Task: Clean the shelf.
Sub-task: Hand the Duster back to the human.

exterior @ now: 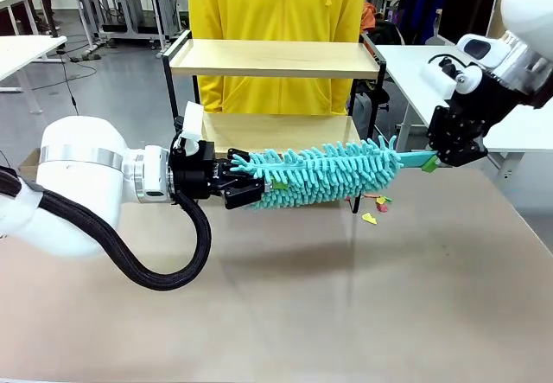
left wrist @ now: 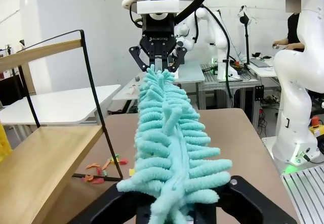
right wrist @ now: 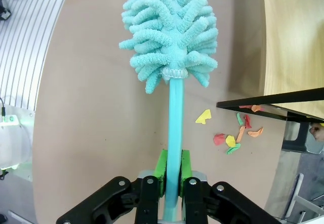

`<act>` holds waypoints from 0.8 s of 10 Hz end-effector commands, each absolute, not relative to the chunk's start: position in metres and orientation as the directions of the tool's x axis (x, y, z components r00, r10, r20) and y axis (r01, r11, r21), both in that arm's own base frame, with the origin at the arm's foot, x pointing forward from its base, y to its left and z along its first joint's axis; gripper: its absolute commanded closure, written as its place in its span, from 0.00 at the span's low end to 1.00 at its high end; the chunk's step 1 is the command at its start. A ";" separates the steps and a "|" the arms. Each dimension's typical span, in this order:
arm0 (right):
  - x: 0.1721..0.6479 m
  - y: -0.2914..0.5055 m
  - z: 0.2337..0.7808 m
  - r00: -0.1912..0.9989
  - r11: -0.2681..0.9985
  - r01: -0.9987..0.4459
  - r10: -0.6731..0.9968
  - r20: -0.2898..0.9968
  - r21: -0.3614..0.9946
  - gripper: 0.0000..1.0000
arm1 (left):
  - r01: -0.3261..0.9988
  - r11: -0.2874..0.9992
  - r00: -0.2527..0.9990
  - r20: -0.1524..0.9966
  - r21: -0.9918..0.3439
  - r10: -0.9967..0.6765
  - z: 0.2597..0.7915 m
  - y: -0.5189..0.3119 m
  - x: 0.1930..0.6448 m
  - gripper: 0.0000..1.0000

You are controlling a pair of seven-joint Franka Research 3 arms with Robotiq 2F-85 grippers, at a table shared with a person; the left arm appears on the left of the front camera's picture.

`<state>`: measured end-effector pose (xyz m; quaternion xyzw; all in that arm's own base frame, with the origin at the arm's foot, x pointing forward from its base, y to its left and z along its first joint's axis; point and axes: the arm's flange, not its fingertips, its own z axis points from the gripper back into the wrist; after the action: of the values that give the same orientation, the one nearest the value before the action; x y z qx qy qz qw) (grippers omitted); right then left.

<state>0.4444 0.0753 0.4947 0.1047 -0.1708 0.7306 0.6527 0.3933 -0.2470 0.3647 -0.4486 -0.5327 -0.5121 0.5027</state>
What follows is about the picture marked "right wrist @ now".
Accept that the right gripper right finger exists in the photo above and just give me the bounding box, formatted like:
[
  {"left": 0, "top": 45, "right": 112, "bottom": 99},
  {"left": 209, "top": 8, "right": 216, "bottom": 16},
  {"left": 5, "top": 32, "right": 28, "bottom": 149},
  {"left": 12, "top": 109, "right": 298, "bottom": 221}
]
[{"left": 178, "top": 149, "right": 279, "bottom": 224}]

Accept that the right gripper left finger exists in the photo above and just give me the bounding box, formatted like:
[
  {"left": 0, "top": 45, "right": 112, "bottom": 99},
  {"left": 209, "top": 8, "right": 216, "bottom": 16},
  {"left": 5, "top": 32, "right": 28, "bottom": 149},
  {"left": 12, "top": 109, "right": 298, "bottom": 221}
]
[{"left": 55, "top": 149, "right": 168, "bottom": 224}]

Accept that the teal microfibre duster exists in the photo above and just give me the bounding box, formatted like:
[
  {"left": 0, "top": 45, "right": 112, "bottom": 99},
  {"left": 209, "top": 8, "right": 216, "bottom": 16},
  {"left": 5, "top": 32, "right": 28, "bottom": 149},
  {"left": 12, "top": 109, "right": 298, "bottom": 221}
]
[{"left": 118, "top": 0, "right": 219, "bottom": 222}]

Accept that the wooden two-tier black-framed shelf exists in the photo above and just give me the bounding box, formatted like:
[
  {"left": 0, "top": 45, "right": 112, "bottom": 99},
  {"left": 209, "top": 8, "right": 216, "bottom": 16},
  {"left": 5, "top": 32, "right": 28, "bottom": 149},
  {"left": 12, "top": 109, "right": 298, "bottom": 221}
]
[{"left": 216, "top": 0, "right": 324, "bottom": 154}]

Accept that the person's right hand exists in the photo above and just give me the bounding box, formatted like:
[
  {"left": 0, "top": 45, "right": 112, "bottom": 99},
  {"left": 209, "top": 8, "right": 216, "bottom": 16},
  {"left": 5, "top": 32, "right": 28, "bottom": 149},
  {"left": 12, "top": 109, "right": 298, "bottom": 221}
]
[{"left": 309, "top": 122, "right": 324, "bottom": 143}]

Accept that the long orange paper scrap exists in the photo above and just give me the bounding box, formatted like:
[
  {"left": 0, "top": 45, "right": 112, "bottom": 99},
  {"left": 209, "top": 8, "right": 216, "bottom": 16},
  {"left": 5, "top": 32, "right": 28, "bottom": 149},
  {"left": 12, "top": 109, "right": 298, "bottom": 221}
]
[{"left": 235, "top": 125, "right": 247, "bottom": 143}]

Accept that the yellow triangular paper scrap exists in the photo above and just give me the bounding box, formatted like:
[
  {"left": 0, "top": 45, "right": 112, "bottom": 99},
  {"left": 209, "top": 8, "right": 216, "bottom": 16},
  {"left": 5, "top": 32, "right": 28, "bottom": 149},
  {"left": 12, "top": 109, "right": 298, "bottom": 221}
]
[{"left": 195, "top": 108, "right": 212, "bottom": 124}]

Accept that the grey ribbed aluminium platform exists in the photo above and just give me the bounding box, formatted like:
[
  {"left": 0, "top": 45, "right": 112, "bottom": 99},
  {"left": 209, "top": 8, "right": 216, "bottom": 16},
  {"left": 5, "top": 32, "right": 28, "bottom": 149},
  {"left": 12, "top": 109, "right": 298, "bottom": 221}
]
[{"left": 0, "top": 0, "right": 74, "bottom": 224}]

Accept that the white metal frame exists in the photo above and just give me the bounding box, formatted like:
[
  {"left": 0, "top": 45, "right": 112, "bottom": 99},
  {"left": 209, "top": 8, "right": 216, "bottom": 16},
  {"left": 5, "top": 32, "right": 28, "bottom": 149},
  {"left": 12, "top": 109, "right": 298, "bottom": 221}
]
[{"left": 281, "top": 172, "right": 324, "bottom": 221}]

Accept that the black cable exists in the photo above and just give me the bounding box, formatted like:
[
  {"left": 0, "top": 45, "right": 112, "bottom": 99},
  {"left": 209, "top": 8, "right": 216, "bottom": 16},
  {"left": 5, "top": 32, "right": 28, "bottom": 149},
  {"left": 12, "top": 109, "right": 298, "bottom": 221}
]
[{"left": 0, "top": 0, "right": 14, "bottom": 21}]

